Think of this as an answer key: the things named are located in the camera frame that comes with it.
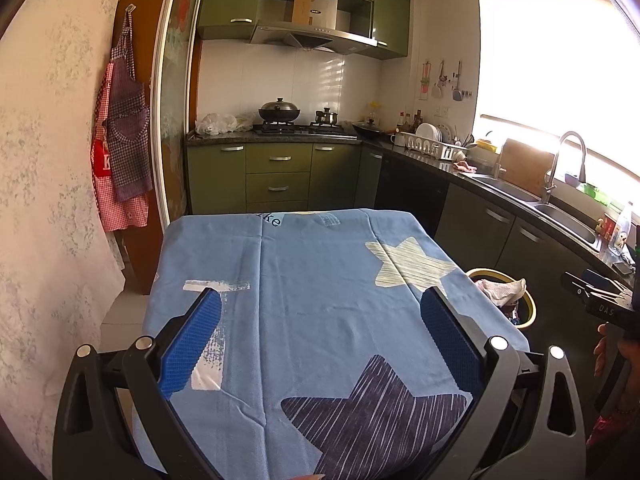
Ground bright window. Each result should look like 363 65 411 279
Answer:
475 0 640 181

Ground steel range hood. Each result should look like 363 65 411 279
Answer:
250 21 378 56

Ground green sink base cabinet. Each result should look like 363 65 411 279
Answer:
360 147 640 331

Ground glass sliding door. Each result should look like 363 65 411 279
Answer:
152 0 208 221

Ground person's right hand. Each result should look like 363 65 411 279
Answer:
594 322 623 379

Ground blue star print tablecloth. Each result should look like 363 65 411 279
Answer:
131 208 532 480

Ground green drawer base cabinet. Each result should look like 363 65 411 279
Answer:
186 142 363 215

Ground yellow rimmed dark bin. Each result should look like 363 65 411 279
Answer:
466 268 540 331

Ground tall clear water bottle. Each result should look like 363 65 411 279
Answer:
612 201 634 251

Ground person's right forearm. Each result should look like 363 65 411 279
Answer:
586 395 640 451

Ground white dish rack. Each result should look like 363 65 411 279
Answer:
404 123 468 160

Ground red checked apron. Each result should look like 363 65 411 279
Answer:
91 57 150 232

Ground red packet on counter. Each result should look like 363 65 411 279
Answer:
602 212 621 246

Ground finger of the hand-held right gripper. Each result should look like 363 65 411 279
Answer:
562 269 633 303

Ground tall cardboard box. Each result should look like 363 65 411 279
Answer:
292 0 316 26

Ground black frying pan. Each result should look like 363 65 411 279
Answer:
351 117 386 138

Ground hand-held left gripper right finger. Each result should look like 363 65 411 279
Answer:
421 286 587 480

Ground wooden door frame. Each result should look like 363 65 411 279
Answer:
114 0 176 295

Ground wooden cutting board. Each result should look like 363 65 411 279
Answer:
499 138 556 198

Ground black wok with lid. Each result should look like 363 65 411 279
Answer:
258 98 302 123

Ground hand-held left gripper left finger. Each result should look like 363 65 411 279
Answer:
52 287 223 480

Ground steel kitchen sink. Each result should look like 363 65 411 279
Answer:
470 174 601 251

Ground black gas stove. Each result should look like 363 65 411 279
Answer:
252 121 351 136

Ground purple checked apron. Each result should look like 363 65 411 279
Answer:
107 5 153 202

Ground white plastic bags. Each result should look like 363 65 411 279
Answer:
195 112 256 136

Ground steel kitchen faucet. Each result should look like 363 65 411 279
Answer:
542 131 587 206

